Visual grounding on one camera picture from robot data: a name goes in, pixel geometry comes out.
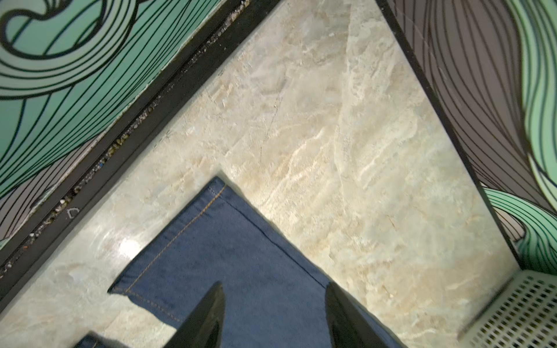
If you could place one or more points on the white plastic laundry basket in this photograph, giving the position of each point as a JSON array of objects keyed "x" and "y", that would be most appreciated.
[{"x": 523, "y": 315}]

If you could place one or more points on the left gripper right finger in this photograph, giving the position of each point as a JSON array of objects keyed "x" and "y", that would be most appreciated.
[{"x": 347, "y": 327}]

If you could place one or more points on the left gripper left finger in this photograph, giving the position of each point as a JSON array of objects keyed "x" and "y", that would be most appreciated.
[{"x": 204, "y": 326}]

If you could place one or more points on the blue denim trousers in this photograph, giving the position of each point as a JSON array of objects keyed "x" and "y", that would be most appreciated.
[{"x": 274, "y": 296}]

